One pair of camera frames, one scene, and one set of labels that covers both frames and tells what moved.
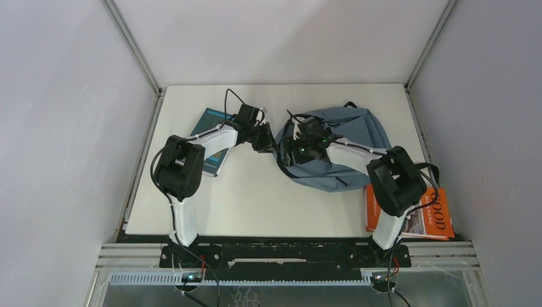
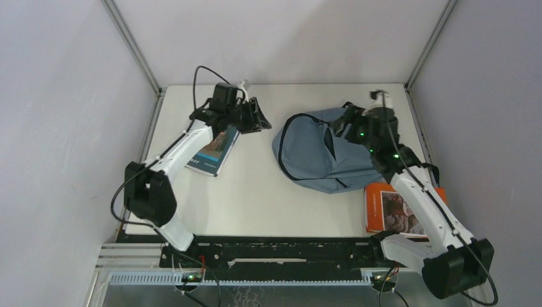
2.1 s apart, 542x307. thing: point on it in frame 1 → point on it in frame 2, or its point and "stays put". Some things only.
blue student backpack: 349,123 stays put
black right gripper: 290,144 → 354,115
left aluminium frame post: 132,43 stays put
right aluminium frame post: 449,7 stays put
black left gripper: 268,145 → 256,122
